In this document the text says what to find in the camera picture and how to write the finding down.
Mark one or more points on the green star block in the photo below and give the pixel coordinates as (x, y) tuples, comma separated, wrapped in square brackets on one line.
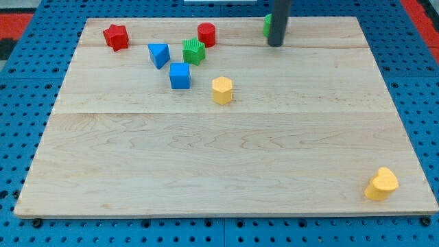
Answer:
[(193, 51)]

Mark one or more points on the blue triangle block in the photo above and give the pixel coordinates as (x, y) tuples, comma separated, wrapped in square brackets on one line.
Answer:
[(159, 54)]

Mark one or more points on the red star block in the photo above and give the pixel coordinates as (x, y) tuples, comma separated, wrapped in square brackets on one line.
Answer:
[(116, 36)]

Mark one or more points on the yellow hexagon block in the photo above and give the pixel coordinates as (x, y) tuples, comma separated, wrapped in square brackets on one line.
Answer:
[(222, 90)]

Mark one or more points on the light wooden board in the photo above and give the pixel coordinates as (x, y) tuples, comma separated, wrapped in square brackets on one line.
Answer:
[(309, 125)]

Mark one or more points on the blue cube block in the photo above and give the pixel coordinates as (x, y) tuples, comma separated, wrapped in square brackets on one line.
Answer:
[(179, 75)]

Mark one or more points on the red cylinder block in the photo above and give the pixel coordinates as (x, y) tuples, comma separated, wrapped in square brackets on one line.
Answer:
[(207, 34)]

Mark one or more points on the green block behind rod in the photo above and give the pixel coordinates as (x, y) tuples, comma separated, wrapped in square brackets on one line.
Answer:
[(267, 24)]

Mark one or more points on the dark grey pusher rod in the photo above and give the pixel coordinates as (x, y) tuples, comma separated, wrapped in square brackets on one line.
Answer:
[(280, 16)]

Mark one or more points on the yellow heart block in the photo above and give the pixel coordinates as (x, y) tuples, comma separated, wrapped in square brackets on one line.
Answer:
[(382, 185)]

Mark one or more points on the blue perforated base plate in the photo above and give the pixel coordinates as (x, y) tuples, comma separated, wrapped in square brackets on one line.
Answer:
[(403, 42)]

